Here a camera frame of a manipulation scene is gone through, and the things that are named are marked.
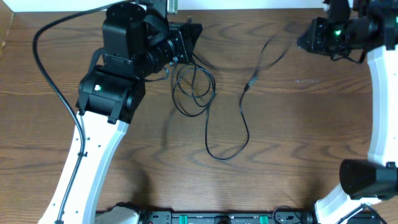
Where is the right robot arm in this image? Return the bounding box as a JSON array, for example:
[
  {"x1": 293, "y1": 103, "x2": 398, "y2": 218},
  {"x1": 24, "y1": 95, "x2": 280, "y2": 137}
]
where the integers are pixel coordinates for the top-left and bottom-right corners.
[{"x1": 297, "y1": 0, "x2": 397, "y2": 223}]

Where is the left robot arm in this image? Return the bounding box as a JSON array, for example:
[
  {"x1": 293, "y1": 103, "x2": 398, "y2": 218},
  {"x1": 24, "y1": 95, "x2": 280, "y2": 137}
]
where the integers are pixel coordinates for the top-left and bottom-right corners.
[{"x1": 40, "y1": 1, "x2": 203, "y2": 223}]

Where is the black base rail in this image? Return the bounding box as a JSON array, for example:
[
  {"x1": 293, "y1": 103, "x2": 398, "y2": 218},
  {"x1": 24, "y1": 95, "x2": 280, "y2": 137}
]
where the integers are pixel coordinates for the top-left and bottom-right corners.
[{"x1": 93, "y1": 202, "x2": 381, "y2": 224}]

